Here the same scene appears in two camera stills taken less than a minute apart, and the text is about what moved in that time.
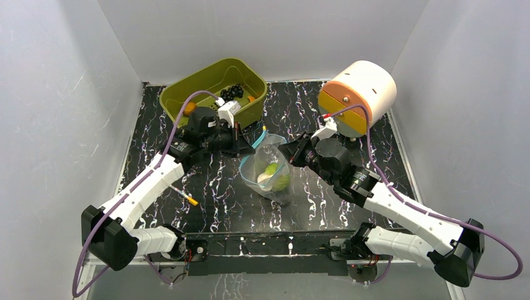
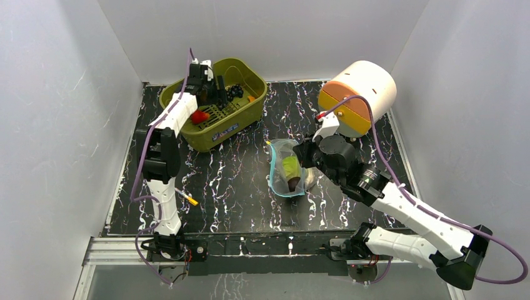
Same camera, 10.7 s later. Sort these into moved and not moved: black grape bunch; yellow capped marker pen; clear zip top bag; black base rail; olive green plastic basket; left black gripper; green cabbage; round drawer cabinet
Moved: clear zip top bag; green cabbage; left black gripper
Not moved: black grape bunch; round drawer cabinet; olive green plastic basket; black base rail; yellow capped marker pen
